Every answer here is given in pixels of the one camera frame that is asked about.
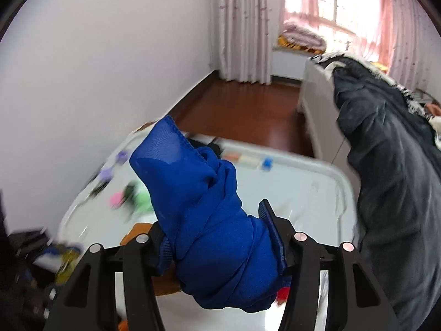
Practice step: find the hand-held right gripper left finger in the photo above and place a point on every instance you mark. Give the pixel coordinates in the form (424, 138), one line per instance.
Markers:
(162, 260)

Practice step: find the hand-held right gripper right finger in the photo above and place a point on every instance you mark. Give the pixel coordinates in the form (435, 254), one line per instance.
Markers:
(275, 244)

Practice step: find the blue cloth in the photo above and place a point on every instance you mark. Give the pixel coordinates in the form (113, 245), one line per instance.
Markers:
(206, 213)

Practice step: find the white plastic table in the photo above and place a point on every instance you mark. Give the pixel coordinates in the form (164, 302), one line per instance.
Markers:
(293, 196)

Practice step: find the small red item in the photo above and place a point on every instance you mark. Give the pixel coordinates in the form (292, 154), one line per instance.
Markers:
(282, 295)

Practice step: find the pale green blurred item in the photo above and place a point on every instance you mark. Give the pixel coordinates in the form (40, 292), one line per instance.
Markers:
(143, 198)

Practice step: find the small pink item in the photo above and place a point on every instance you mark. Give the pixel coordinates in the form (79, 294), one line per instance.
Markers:
(116, 200)

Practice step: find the blue clip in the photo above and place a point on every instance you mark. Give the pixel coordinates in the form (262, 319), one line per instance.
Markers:
(267, 163)

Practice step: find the beige eraser block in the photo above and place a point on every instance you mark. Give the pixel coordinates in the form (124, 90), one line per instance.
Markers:
(248, 161)

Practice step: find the yellow blue item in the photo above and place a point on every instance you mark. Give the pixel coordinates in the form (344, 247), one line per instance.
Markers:
(67, 258)

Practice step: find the orange eraser block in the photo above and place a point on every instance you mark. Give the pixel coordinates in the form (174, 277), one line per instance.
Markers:
(231, 156)

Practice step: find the purple clip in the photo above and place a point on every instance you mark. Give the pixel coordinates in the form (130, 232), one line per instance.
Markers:
(106, 174)
(121, 156)

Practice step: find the black item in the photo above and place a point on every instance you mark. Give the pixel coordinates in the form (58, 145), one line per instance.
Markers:
(210, 146)

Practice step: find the yellow black cloth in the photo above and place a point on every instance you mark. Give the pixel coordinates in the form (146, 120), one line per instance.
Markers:
(286, 43)

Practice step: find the black white patterned blanket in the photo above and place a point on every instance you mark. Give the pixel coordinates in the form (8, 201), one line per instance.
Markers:
(410, 94)

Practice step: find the folded pink blanket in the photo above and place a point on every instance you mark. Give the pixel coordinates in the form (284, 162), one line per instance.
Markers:
(303, 34)

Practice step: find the white patterned curtain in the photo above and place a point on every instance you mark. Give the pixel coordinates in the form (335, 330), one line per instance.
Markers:
(241, 24)
(410, 34)

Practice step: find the window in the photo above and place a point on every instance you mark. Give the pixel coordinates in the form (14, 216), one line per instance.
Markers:
(344, 0)

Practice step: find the white bed frame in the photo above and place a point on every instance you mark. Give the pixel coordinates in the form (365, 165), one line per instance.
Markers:
(317, 103)

